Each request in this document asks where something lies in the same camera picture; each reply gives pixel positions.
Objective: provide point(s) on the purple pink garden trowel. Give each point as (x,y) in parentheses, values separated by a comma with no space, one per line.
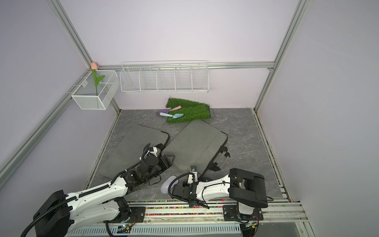
(166,111)

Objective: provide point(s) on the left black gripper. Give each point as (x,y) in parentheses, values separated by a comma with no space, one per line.
(166,163)

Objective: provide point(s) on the teal garden trowel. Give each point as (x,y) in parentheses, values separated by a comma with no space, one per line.
(175,116)

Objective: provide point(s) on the aluminium wall rail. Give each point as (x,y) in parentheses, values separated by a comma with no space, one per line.
(191,63)

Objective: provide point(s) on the grey laptop bag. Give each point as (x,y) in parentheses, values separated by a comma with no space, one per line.
(129,151)
(200,145)

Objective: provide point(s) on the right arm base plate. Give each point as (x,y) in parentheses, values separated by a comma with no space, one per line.
(241,213)

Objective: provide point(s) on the long white wire basket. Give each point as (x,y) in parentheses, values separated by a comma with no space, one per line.
(186,79)

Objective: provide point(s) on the aluminium front rail frame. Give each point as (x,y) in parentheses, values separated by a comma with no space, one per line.
(280,217)

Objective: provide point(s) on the white vented cable duct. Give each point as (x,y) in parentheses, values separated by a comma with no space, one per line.
(159,230)

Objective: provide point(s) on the pink artificial tulip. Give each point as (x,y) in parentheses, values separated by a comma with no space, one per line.
(97,79)

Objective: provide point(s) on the green artificial grass mat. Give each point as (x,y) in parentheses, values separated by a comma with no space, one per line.
(191,110)

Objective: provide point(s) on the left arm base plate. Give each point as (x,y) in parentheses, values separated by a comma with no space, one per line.
(130,214)

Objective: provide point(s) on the small white mesh basket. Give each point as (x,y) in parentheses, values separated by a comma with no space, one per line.
(85,95)

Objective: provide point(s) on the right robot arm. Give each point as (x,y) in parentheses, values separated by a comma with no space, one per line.
(246,188)

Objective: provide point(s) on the white computer mouse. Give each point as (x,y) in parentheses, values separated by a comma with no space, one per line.
(164,187)

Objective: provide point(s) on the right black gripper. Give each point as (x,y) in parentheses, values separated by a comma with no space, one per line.
(181,186)

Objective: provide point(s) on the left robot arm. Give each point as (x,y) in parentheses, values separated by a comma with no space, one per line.
(62,213)

